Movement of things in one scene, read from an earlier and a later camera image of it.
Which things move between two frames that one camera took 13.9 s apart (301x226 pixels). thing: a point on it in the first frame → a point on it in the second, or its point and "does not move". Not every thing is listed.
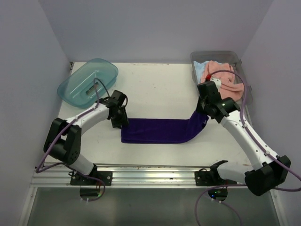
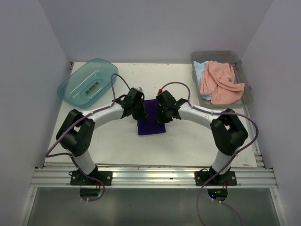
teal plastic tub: (78, 89) does not move
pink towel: (231, 85) does not move
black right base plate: (208, 178) does not move
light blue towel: (200, 68) does not move
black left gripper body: (121, 118) → (138, 111)
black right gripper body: (201, 107) → (163, 117)
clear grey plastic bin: (233, 58) does not move
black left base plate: (76, 179) does not move
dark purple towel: (163, 131) → (151, 125)
